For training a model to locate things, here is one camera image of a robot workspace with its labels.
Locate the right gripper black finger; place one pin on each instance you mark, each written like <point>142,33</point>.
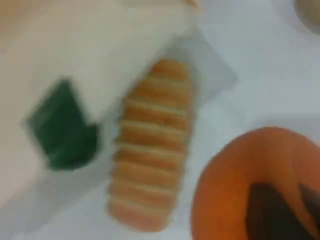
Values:
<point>270,220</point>

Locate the orange with stem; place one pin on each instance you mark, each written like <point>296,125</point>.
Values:
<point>225,187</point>

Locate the ridged long bread roll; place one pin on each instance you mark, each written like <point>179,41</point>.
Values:
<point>152,145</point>

